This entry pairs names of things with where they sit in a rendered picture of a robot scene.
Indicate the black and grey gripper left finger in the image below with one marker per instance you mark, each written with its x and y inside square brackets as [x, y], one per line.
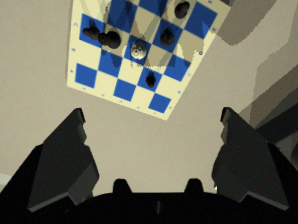
[56, 176]

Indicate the white chess piece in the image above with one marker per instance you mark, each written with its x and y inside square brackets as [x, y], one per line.
[138, 49]

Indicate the blue and cream chessboard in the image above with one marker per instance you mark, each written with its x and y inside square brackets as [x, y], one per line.
[114, 75]

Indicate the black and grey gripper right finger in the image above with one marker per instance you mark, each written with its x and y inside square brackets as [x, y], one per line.
[254, 172]

